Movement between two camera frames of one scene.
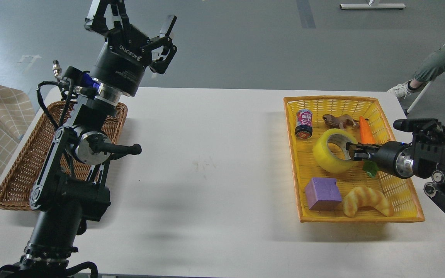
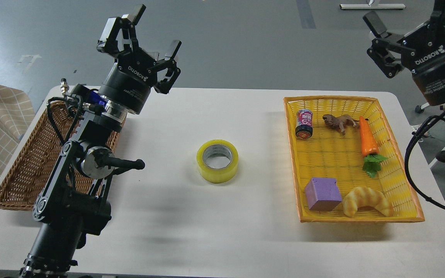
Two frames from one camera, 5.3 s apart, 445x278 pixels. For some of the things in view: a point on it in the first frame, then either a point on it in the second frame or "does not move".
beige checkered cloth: x=2 y=113 does not move
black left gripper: x=121 y=64 -> x=129 y=82
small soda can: x=304 y=128 does not move
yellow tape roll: x=322 y=156 -> x=217 y=161
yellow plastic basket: x=330 y=187 does not move
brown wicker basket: x=17 y=188 does not move
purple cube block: x=323 y=194 does not move
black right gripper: x=395 y=157 -> x=437 y=53
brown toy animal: x=341 y=121 does not move
